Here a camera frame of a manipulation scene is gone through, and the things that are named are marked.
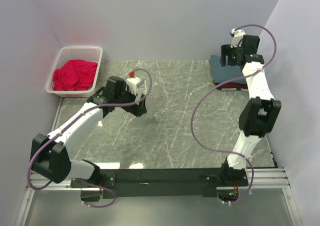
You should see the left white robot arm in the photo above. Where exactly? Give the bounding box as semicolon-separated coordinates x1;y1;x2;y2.
30;76;147;187

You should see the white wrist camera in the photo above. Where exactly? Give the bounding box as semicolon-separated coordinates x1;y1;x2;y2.
125;71;145;95
230;28;246;48

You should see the folded white blue t-shirt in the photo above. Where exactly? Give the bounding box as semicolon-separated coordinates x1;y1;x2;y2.
216;87;248;92

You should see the aluminium rail frame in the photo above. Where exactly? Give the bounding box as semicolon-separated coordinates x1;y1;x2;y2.
15;168;303;226

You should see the blue-grey t-shirt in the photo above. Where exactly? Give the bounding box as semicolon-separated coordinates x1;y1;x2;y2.
208;55;247;85

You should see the white plastic laundry basket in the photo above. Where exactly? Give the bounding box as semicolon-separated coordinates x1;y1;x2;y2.
45;46;103;98

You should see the folded dark red t-shirt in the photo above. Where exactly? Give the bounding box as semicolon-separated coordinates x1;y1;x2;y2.
220;82;248;89

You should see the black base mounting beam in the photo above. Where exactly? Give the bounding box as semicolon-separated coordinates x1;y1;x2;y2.
69;168;251;201

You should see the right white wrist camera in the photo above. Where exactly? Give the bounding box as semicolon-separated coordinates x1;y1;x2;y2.
230;28;246;48

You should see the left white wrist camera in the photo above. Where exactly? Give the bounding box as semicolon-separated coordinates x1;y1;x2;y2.
125;71;145;95

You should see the crumpled pink-red t-shirt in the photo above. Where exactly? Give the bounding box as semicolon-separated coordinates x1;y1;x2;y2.
52;59;98;91

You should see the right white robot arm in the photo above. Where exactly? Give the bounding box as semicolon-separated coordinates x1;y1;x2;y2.
219;30;282;186

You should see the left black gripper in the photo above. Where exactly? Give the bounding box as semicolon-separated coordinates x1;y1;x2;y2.
114;83;147;116

